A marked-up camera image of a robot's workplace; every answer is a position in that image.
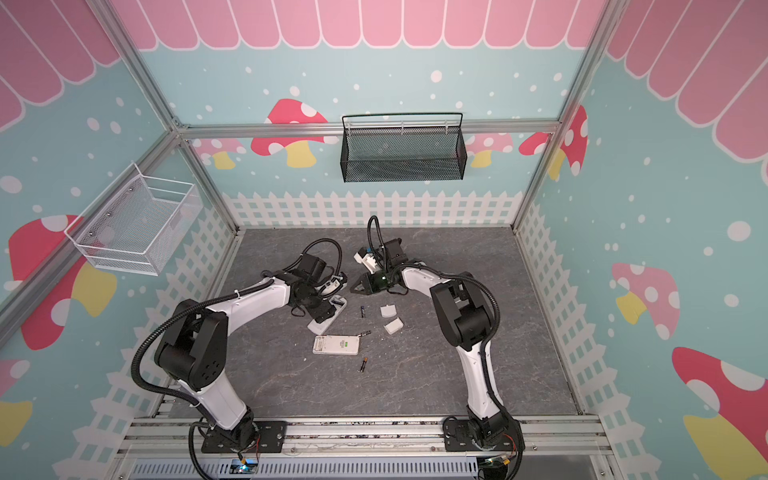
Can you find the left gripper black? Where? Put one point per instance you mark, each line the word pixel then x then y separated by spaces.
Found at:
pixel 323 311

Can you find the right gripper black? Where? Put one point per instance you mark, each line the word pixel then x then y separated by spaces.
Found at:
pixel 372 282

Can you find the white remote control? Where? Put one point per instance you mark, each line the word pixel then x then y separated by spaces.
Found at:
pixel 336 305
pixel 336 345

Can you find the white battery cover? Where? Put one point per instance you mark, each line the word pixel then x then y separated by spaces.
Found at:
pixel 394 326
pixel 388 311

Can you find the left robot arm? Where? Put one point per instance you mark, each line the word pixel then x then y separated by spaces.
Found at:
pixel 185 356

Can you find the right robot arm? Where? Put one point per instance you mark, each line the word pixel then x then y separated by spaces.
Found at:
pixel 469 317

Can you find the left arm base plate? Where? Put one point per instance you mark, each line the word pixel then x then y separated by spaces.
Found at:
pixel 264 437

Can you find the black mesh wall basket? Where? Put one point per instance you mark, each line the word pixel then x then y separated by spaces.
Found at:
pixel 403 147

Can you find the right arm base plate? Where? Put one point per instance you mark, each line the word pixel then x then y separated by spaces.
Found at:
pixel 469 434

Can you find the white slotted cable duct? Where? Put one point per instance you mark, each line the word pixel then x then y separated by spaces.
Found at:
pixel 344 468

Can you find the white mesh wall basket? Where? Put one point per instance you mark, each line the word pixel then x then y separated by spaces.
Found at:
pixel 137 225

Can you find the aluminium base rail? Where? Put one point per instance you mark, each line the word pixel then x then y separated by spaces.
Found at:
pixel 557 447

